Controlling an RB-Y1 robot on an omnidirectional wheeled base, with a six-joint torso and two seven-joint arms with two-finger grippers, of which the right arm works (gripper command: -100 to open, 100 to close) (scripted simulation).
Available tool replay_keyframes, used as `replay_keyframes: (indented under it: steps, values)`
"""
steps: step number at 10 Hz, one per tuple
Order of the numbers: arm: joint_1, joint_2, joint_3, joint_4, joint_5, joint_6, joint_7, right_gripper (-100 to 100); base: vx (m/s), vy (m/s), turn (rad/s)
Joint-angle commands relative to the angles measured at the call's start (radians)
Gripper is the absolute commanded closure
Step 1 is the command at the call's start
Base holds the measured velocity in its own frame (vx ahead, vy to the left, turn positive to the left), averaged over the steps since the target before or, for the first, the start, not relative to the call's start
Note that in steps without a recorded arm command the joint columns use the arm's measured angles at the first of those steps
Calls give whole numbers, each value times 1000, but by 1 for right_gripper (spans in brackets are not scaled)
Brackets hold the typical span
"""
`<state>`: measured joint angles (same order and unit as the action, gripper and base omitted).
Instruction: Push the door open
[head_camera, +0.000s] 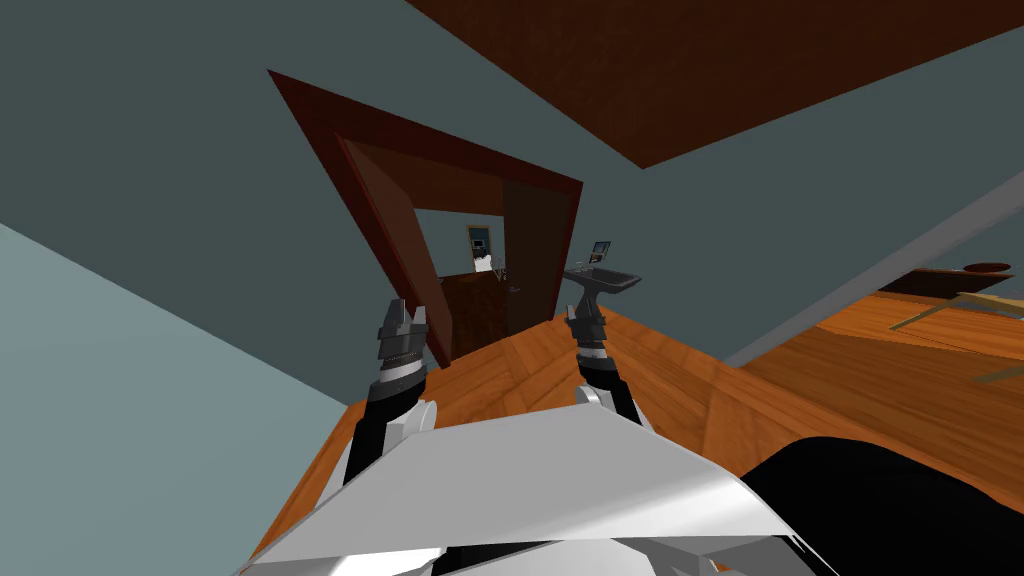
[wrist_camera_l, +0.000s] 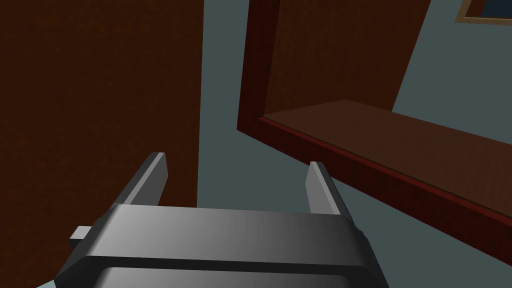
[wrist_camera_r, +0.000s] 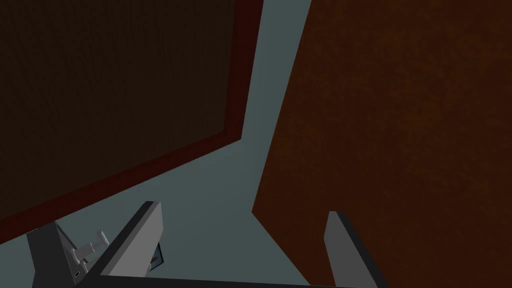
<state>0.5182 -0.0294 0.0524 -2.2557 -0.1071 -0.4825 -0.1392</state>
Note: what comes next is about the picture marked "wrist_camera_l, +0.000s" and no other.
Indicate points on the brown wooden door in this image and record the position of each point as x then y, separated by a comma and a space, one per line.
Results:
96, 100
340, 52

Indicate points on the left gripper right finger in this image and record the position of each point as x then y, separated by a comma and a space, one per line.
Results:
322, 196

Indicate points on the framed wall picture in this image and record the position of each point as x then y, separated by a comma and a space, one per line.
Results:
486, 10

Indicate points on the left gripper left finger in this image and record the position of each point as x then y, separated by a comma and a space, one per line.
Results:
146, 184

